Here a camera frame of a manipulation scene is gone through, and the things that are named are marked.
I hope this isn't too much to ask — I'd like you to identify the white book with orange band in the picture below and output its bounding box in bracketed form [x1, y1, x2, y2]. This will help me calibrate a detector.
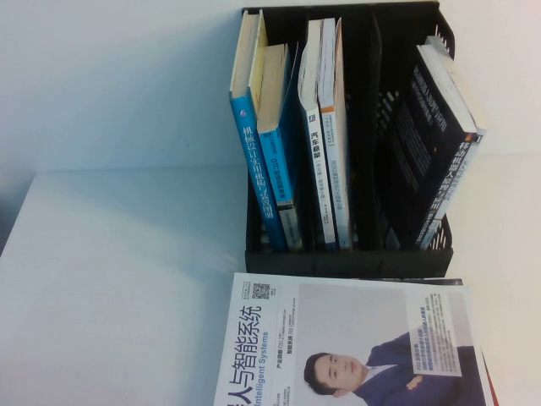
[316, 16, 354, 250]

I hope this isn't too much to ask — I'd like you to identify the black mesh book stand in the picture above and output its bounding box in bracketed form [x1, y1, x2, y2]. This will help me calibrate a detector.
[240, 1, 458, 277]

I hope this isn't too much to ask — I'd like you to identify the white spine car suspension book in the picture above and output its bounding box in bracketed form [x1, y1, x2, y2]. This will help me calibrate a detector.
[297, 19, 340, 247]

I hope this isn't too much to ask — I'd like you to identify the dark mobile robot book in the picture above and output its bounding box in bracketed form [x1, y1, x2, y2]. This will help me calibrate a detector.
[374, 41, 487, 251]

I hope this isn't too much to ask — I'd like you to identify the white magazine with man portrait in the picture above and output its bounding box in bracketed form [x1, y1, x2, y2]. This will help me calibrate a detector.
[212, 272, 488, 406]

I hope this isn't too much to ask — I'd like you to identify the grey cover white spine book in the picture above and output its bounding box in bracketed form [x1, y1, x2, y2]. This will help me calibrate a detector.
[424, 35, 488, 204]

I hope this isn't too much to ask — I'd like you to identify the short blue spine book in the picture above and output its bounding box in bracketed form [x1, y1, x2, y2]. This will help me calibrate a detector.
[249, 41, 304, 251]

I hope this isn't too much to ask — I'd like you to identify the tall blue spine book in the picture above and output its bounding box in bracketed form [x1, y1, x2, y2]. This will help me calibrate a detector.
[228, 9, 292, 253]

